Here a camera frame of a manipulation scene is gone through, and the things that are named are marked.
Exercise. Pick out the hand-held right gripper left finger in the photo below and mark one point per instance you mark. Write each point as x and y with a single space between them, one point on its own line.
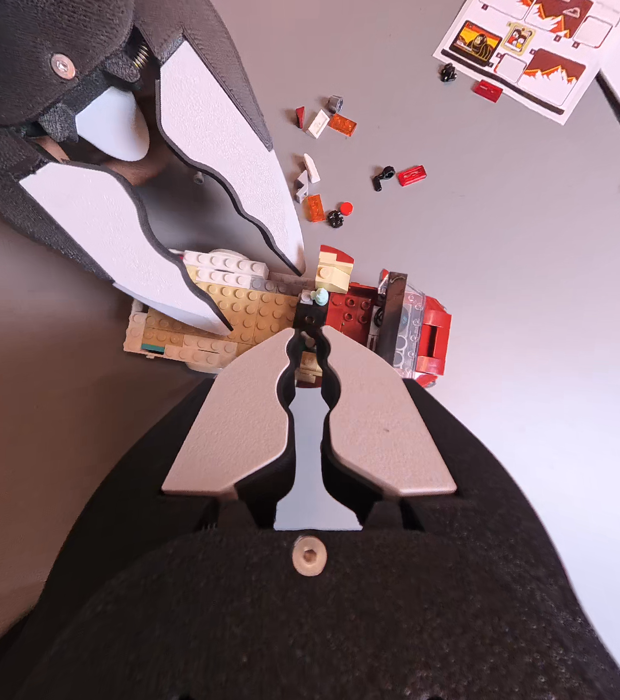
233 432

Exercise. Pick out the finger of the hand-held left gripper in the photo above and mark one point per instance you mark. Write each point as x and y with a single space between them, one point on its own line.
113 235
222 136

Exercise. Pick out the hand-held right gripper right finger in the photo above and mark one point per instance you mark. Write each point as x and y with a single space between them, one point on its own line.
386 432

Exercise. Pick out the toy brick camper van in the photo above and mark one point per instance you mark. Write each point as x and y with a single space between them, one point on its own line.
244 311

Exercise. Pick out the black square tile brick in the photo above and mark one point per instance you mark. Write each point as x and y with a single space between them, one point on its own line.
310 314

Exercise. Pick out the mint green cylinder brick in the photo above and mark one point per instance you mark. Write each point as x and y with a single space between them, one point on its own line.
321 297

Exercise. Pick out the grey desk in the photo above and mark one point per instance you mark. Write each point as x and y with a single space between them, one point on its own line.
506 328

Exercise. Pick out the person's left hand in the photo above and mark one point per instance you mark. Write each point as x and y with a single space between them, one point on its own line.
135 172

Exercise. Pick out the dark red slope brick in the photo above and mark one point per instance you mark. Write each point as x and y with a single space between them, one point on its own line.
300 116

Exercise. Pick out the white tile brick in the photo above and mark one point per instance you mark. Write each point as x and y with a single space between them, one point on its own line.
311 167

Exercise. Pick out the white slope brick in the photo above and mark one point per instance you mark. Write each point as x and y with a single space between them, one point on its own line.
318 123

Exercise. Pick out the transparent orange brick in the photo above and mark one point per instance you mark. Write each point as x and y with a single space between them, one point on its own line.
315 208
342 124

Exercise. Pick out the small grey round brick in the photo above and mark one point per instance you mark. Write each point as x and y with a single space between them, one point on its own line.
334 103

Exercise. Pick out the small black brick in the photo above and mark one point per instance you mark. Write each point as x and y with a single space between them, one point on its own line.
448 72
335 219

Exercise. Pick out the black clip brick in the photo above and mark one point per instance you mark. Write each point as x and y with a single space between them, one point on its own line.
383 176

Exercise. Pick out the transparent red brick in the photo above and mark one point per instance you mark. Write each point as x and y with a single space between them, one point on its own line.
411 175

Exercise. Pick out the small red brick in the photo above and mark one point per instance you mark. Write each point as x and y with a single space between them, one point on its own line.
487 90

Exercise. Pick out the sticker sheet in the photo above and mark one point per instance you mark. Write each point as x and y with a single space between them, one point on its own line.
506 33

